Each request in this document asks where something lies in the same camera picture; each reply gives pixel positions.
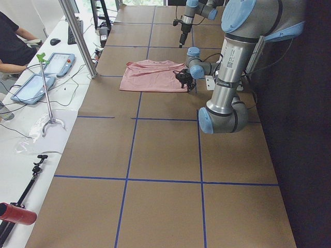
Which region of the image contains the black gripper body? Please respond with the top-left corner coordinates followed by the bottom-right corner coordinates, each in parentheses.
top-left (173, 69), bottom-right (196, 91)
top-left (173, 18), bottom-right (193, 35)

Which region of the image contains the pink Snoopy t-shirt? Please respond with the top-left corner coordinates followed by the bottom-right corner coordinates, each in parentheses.
top-left (119, 59), bottom-right (187, 92)

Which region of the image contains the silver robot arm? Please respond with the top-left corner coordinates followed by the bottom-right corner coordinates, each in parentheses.
top-left (185, 0), bottom-right (307, 134)
top-left (173, 0), bottom-right (225, 48)

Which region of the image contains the black keyboard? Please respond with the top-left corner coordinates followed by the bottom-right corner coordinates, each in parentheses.
top-left (67, 20), bottom-right (84, 45)

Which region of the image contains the upper blue teach pendant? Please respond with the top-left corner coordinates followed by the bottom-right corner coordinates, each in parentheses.
top-left (43, 53), bottom-right (76, 78)

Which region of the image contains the blue teach pendant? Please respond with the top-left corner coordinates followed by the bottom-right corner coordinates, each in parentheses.
top-left (10, 74), bottom-right (46, 104)
top-left (43, 53), bottom-right (76, 78)

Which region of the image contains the black computer mouse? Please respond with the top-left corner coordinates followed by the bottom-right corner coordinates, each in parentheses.
top-left (50, 38), bottom-right (61, 46)

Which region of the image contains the metal reacher grabber stick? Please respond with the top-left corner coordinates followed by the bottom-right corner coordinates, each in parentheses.
top-left (36, 53), bottom-right (66, 137)

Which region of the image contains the clear plastic bag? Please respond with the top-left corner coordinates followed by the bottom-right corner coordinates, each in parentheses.
top-left (14, 109), bottom-right (78, 154)

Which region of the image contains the lower blue teach pendant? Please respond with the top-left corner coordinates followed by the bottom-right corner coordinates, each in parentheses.
top-left (10, 74), bottom-right (46, 104)

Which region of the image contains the person in black shirt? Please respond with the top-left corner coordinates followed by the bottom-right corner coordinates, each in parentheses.
top-left (1, 13), bottom-right (38, 74)

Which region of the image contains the red cylinder bottle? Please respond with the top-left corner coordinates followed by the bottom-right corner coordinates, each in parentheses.
top-left (1, 203), bottom-right (37, 225)

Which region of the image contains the black selfie stick tripod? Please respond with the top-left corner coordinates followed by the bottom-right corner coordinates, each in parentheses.
top-left (1, 154), bottom-right (48, 247)

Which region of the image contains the aluminium frame post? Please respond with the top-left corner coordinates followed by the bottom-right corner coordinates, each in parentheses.
top-left (59, 0), bottom-right (97, 79)

